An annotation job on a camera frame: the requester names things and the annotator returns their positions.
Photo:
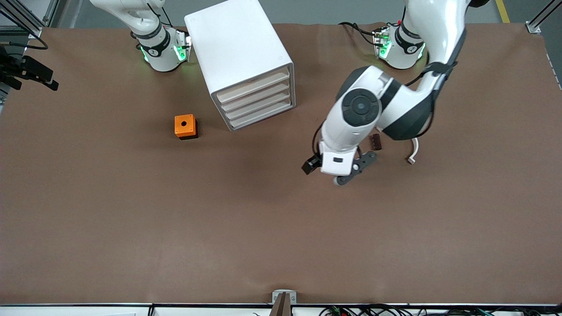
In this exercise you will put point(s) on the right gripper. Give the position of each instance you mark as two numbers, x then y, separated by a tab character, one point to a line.
13	66

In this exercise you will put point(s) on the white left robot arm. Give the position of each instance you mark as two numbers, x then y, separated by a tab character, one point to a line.
364	107

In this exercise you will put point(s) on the aluminium frame profile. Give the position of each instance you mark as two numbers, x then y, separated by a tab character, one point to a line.
536	22
51	11
24	19

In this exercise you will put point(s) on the white curved plastic bracket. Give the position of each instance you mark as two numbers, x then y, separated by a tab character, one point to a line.
413	151

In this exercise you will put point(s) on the brown camera post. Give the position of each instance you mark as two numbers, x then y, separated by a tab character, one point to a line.
281	309

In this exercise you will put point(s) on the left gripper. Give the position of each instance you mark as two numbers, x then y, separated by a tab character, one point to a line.
311	164

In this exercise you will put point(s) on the brown terminal block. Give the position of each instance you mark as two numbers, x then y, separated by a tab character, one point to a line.
376	143

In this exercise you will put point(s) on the orange box with hole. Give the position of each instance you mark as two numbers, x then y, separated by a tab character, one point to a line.
184	125

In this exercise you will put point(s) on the grey metal bracket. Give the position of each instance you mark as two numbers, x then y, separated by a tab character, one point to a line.
284	292

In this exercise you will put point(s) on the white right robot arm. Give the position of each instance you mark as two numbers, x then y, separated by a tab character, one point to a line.
153	44

